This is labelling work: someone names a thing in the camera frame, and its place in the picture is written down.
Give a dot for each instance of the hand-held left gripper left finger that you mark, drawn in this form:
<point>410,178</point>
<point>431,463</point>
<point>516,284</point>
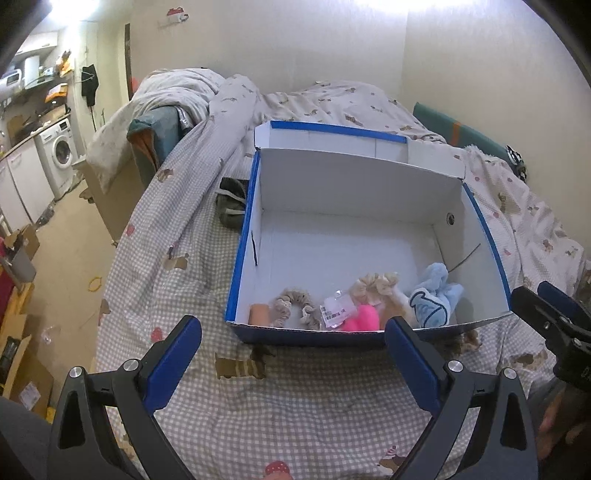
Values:
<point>178,355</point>

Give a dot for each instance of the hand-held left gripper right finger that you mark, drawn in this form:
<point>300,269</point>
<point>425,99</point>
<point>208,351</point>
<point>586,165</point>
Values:
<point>411,360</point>

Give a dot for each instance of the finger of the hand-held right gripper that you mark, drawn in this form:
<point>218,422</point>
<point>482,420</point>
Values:
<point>547,325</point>
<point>556,297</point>

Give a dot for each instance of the pink plush toy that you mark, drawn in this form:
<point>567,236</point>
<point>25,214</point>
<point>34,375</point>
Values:
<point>364,318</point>

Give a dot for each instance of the light blue towel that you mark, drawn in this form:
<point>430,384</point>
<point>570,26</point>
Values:
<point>434,300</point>

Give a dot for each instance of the pink fluffy item with tag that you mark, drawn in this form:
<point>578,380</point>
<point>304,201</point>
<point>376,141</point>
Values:
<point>376,284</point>

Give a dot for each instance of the clear labelled plastic packet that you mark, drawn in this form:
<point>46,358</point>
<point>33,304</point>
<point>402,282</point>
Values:
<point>337,309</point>

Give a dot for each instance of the peach fabric roll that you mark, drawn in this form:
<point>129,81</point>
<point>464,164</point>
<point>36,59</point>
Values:
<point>258,314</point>

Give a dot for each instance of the beige scrunchie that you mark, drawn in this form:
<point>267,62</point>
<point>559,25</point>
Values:
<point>288,300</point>

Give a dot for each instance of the white cardboard box blue tape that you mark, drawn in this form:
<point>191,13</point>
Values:
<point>346,240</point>

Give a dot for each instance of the person's right hand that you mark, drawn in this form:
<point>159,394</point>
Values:
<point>556,422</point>

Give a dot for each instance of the black and white small item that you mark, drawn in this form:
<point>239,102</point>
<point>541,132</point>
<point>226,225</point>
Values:
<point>517,161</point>

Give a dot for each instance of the flattened cardboard box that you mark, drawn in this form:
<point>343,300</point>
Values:
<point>27,378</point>

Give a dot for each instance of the beige bed base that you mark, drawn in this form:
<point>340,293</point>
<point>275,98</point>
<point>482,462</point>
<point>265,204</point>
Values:
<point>117,207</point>

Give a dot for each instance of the grey striped cloth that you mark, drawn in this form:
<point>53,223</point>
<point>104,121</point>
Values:
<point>231,203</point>

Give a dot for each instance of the grey clothing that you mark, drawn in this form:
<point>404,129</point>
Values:
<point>21,443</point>

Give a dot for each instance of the red suitcase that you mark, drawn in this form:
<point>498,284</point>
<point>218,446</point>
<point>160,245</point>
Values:
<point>5,290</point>

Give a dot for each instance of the teal headboard cushion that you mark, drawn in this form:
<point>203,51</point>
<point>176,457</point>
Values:
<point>443,124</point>

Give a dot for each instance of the orange cloth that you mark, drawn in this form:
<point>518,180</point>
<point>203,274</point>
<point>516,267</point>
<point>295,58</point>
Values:
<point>143,150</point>

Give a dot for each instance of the white cabinet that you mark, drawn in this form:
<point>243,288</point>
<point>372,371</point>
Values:
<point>23,184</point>

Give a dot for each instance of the teal pillow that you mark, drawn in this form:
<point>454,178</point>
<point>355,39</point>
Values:
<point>159,124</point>

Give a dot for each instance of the white washing machine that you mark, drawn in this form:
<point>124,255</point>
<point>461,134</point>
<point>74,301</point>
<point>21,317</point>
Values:
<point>60,152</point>

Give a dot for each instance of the white crumpled duvet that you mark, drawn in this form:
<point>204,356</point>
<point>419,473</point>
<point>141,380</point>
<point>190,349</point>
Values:
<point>161,92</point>

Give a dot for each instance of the black hanging garment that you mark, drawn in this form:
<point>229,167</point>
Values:
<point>90,85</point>

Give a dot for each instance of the cluttered kitchen shelf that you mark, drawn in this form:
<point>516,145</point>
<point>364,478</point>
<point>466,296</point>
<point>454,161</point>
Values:
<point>41,78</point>

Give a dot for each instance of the wall decoration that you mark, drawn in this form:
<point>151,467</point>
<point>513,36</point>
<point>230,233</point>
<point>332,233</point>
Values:
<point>173,17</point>

